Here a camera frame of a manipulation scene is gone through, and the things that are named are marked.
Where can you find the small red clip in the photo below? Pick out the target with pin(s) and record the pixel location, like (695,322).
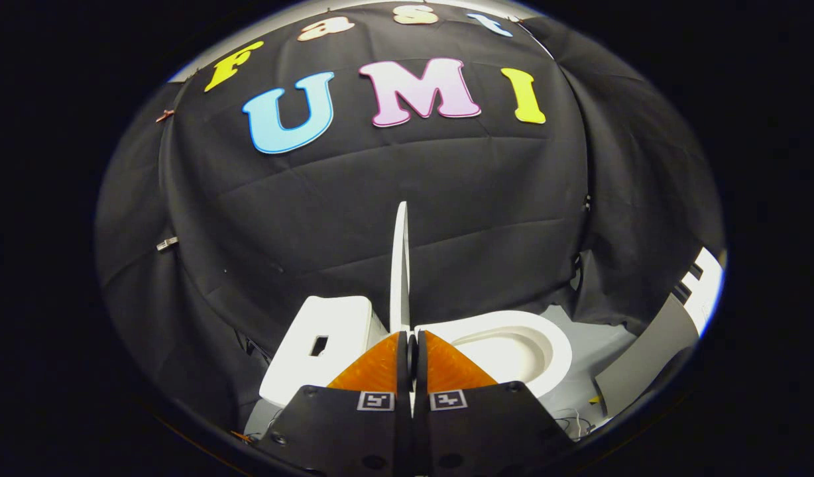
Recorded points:
(164,115)

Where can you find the grey panel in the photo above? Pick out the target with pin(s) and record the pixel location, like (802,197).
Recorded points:
(645,354)

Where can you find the white toilet lid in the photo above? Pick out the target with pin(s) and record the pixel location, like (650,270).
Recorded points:
(400,278)

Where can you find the black backdrop cloth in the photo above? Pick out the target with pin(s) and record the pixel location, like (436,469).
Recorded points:
(380,212)

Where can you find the white black striped panel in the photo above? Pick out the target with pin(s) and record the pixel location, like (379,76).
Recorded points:
(708,291)

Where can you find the small silver clip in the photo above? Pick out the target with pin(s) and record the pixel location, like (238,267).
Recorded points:
(167,244)

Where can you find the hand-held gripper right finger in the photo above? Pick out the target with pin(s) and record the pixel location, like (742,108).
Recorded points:
(420,391)

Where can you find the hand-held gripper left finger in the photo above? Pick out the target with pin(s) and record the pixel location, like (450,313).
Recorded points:
(402,377)

